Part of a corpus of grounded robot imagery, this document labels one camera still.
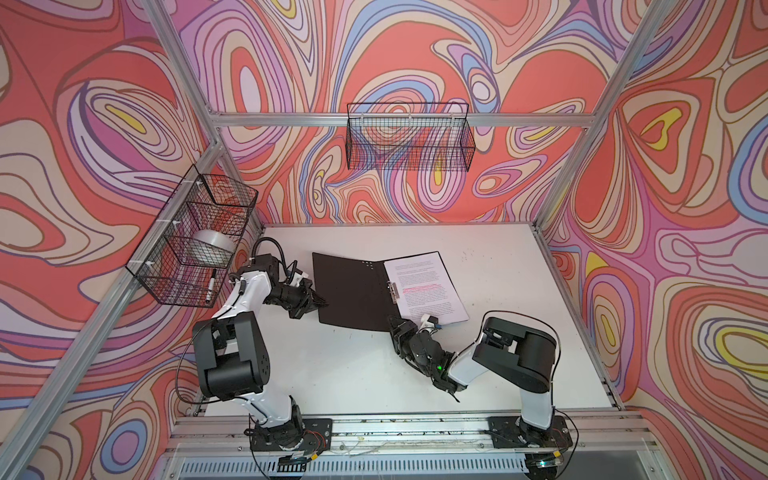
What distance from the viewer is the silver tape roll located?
2.35ft

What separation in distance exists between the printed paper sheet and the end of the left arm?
295mm

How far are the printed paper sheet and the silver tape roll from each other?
52cm

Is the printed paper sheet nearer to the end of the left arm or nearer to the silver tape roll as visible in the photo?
the end of the left arm

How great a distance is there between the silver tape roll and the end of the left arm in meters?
0.16

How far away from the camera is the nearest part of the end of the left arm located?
2.49ft

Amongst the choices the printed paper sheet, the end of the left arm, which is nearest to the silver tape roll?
the end of the left arm

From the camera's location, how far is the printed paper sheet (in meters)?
0.95
